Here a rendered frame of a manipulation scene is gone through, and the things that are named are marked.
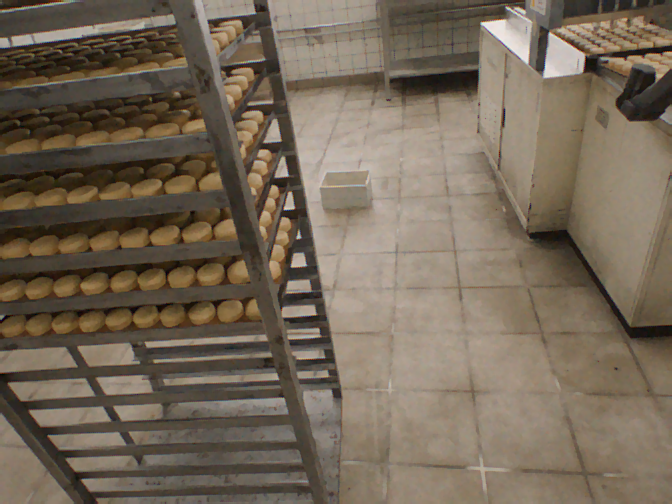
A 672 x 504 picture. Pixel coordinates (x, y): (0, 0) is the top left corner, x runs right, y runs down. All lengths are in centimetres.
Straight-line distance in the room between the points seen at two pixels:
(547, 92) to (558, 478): 147
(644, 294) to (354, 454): 116
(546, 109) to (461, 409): 129
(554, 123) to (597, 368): 103
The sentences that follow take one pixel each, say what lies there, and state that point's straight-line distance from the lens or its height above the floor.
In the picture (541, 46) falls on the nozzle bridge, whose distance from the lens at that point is 233.
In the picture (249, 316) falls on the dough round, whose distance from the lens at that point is 94.
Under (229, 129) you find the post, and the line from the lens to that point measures 68.
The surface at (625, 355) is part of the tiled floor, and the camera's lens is 214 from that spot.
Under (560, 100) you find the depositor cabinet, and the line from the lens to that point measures 231.
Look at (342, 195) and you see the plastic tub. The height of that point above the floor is 10.
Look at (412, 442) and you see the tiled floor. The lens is 176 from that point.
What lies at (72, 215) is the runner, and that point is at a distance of 87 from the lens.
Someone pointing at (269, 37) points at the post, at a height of 129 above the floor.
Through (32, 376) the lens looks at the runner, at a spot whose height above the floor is 78.
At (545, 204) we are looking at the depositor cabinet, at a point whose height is 24.
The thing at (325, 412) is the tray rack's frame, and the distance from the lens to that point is 167.
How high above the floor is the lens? 146
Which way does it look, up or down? 34 degrees down
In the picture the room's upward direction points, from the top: 9 degrees counter-clockwise
